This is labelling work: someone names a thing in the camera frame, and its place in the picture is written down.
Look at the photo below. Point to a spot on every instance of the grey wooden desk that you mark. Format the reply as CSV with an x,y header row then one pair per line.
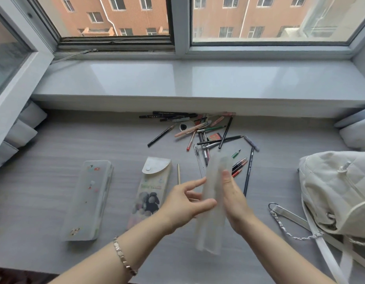
x,y
67,144

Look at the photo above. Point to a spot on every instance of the white quilted backpack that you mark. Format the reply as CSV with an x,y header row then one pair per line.
x,y
333,174

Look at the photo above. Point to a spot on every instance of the thin wooden stick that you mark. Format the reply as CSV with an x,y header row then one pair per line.
x,y
179,174

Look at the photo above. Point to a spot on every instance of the brick apartment building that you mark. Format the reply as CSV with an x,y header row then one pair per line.
x,y
132,11

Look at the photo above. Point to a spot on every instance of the small orange box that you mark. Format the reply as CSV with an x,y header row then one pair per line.
x,y
214,136

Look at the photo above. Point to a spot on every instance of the clear sticker pencil box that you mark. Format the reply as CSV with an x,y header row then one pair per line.
x,y
84,204

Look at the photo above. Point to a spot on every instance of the pile of pens and pencils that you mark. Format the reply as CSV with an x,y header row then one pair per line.
x,y
167,113

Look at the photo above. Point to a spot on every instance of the open white window sash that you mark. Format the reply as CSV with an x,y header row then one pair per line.
x,y
25,91

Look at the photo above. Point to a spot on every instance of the cartoon sheep pencil pouch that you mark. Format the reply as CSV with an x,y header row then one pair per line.
x,y
152,186

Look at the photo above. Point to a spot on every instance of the person's left hand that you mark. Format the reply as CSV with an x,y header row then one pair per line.
x,y
179,207

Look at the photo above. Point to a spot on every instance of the red pencil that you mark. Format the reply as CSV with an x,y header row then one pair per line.
x,y
236,174

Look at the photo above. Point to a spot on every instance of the pale blue curtain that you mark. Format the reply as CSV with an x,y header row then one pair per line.
x,y
357,136

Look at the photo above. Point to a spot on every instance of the person's right hand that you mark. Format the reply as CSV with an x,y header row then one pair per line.
x,y
237,210

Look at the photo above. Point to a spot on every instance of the white window frame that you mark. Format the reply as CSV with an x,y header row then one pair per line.
x,y
181,26

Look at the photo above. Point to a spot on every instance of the person's right forearm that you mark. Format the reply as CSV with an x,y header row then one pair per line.
x,y
277,254

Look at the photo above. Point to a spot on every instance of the person's left forearm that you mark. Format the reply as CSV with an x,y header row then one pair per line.
x,y
96,263

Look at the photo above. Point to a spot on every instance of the frosted plastic box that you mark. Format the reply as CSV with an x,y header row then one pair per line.
x,y
213,174

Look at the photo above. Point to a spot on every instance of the white window sill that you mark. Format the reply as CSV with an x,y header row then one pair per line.
x,y
170,82

